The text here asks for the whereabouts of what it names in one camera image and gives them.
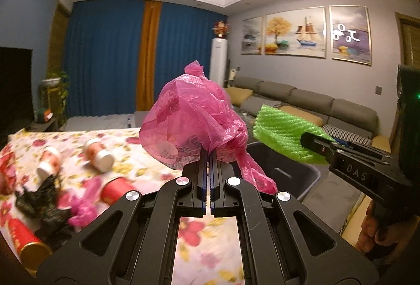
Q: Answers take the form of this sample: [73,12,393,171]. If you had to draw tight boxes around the green foam fruit net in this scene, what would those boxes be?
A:
[253,105,333,164]

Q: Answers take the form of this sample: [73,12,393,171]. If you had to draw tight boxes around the red paper cup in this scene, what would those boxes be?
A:
[100,177,137,205]
[8,218,52,276]

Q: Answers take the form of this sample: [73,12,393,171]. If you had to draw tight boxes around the pink plastic bag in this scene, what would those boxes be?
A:
[139,61,278,194]

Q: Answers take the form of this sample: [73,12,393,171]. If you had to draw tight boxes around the white orange paper cup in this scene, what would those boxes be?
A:
[83,138,115,173]

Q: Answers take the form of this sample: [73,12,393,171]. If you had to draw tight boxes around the black plastic bag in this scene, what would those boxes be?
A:
[14,175,75,251]

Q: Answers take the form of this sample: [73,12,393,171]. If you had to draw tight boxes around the red wrapper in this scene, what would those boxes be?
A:
[0,148,16,195]

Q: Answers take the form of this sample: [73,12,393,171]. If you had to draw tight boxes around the dark grey trash bin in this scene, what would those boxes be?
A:
[247,141,321,202]

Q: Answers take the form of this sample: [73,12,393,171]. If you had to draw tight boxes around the person's right hand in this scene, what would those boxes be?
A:
[355,200,419,263]

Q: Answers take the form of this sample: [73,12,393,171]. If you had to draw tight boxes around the grey sectional sofa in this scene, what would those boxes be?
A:
[233,76,391,152]

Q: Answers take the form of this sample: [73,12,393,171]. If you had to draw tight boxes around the patterned pillow far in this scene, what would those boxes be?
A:
[240,96,283,116]

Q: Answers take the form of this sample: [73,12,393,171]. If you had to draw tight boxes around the yellow cushion far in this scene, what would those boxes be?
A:
[225,86,253,106]

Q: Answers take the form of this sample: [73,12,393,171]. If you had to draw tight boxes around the floral tablecloth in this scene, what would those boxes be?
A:
[1,128,245,284]

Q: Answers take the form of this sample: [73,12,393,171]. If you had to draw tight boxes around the purple abstract painting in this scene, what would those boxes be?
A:
[329,6,372,66]

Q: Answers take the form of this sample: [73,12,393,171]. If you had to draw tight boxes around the sailboat painting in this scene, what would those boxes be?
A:
[264,6,326,59]

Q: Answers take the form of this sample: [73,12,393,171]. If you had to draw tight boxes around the white standing air conditioner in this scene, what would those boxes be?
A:
[209,38,228,87]

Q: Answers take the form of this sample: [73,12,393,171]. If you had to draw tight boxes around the small landscape painting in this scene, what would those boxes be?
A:
[241,16,263,55]

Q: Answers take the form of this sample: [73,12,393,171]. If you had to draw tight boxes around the orange curtain strip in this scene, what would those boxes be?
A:
[136,1,162,111]

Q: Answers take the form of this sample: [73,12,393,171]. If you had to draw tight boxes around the red flower ornament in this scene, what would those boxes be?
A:
[212,20,230,39]

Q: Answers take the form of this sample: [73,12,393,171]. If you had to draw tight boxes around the plant on wooden stand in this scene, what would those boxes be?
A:
[39,71,70,126]

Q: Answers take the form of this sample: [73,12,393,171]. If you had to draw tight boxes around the blue curtains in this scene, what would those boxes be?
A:
[63,0,227,116]

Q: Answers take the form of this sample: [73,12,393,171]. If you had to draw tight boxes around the black television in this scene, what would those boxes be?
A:
[0,47,34,148]

